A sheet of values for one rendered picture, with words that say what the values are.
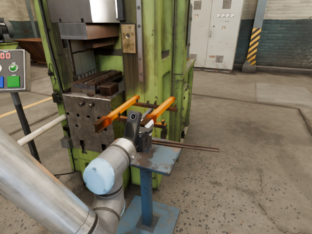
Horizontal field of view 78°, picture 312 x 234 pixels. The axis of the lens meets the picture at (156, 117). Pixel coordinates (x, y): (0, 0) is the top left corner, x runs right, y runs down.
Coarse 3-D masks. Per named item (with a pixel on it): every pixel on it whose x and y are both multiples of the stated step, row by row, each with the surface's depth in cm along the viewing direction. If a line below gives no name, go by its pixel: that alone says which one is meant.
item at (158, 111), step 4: (168, 100) 104; (172, 100) 106; (164, 104) 98; (168, 104) 100; (156, 108) 93; (160, 108) 93; (164, 108) 95; (152, 112) 88; (156, 112) 88; (160, 112) 91; (148, 116) 83; (152, 116) 83; (156, 116) 87; (144, 120) 79; (148, 120) 79; (140, 124) 76; (144, 124) 75
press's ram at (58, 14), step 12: (48, 0) 116; (60, 0) 114; (72, 0) 112; (84, 0) 110; (96, 0) 114; (108, 0) 126; (60, 12) 117; (72, 12) 115; (84, 12) 113; (96, 12) 116; (108, 12) 128
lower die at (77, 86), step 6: (102, 72) 163; (114, 72) 162; (120, 72) 165; (84, 78) 145; (96, 78) 141; (102, 78) 144; (108, 78) 148; (72, 84) 137; (78, 84) 135; (84, 84) 134; (90, 84) 132; (96, 84) 134; (72, 90) 139; (78, 90) 137; (84, 90) 136; (90, 90) 134
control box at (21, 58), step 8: (8, 56) 131; (16, 56) 132; (24, 56) 133; (0, 64) 131; (8, 64) 131; (16, 64) 132; (24, 64) 133; (0, 72) 130; (8, 72) 131; (16, 72) 131; (24, 72) 132; (24, 80) 132; (0, 88) 129; (8, 88) 130; (16, 88) 131; (24, 88) 131
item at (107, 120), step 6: (138, 96) 122; (126, 102) 112; (132, 102) 115; (120, 108) 104; (126, 108) 109; (114, 114) 97; (102, 120) 89; (108, 120) 93; (96, 126) 86; (102, 126) 90; (96, 132) 87
